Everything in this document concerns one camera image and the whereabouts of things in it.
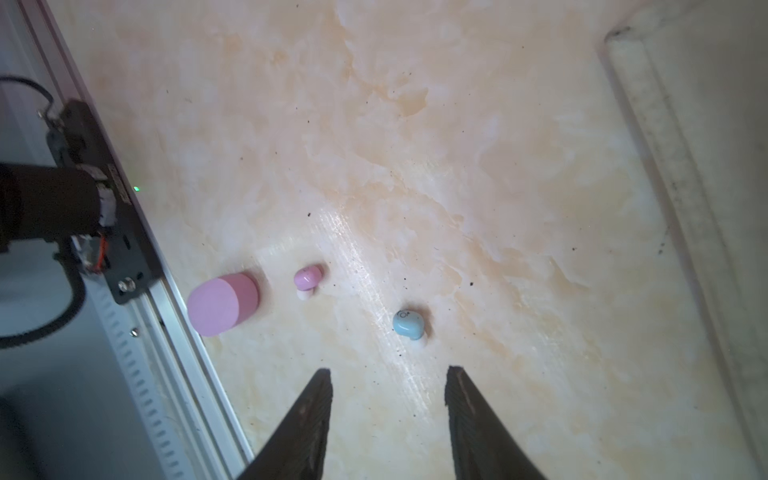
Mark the purple earbud charging case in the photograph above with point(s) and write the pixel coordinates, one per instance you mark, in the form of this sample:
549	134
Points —
222	303

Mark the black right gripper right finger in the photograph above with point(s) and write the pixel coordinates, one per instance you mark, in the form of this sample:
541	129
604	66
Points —
482	447

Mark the purple earbud left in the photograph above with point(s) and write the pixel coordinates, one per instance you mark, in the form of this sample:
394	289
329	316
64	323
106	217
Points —
306	280

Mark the blue earbud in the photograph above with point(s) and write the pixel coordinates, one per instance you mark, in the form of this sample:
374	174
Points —
411	325

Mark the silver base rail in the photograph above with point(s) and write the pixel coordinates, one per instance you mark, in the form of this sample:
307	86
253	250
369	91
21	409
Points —
173	385

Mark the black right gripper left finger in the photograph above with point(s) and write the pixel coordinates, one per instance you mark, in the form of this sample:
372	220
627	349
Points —
297	448

